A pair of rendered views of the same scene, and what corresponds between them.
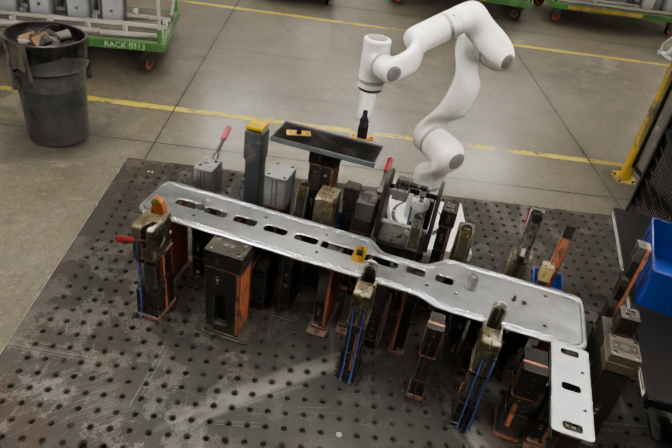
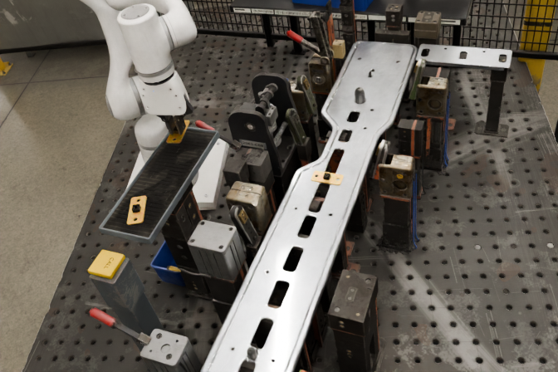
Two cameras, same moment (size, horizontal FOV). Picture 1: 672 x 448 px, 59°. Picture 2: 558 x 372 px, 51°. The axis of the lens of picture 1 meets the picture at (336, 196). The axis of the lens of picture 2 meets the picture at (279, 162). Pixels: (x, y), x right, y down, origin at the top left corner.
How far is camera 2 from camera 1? 1.56 m
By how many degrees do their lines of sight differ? 57
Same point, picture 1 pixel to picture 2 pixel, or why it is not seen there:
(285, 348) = (382, 300)
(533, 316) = (388, 66)
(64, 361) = not seen: outside the picture
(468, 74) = not seen: hidden behind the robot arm
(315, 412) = (458, 266)
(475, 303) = (382, 98)
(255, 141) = (129, 275)
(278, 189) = (236, 245)
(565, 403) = (481, 59)
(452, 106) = not seen: hidden behind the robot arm
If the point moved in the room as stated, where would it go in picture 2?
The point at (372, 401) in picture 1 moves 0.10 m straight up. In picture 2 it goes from (432, 222) to (433, 201)
